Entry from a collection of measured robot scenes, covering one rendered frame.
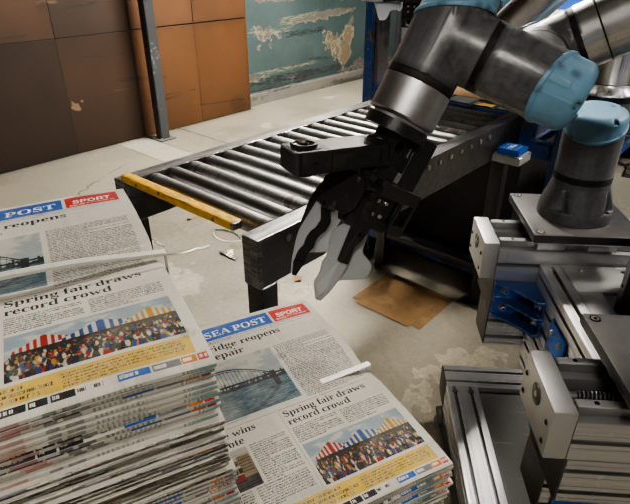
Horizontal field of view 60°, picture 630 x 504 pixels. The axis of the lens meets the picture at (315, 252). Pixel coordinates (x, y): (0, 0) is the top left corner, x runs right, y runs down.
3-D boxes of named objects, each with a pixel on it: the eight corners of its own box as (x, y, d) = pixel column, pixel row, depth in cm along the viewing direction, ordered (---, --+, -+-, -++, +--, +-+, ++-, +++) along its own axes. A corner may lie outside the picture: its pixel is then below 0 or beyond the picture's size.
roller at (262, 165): (338, 203, 137) (346, 185, 137) (217, 161, 164) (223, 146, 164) (348, 209, 141) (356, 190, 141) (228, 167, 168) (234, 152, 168)
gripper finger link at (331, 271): (363, 314, 62) (389, 236, 61) (323, 305, 58) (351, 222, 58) (346, 306, 64) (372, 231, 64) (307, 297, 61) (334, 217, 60)
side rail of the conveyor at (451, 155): (261, 291, 118) (258, 242, 112) (244, 282, 121) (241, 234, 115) (519, 145, 206) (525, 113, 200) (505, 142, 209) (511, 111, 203)
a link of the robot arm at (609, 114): (548, 174, 113) (562, 109, 107) (559, 156, 124) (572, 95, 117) (612, 185, 108) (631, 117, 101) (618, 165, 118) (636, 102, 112)
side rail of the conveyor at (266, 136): (131, 223, 147) (123, 182, 141) (120, 218, 150) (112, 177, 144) (405, 121, 235) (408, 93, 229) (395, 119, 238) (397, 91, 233)
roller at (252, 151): (354, 197, 141) (361, 178, 141) (233, 157, 169) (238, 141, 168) (364, 200, 145) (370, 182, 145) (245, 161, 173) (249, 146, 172)
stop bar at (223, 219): (231, 232, 116) (231, 224, 115) (120, 182, 141) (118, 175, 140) (243, 227, 118) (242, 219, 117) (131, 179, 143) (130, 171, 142)
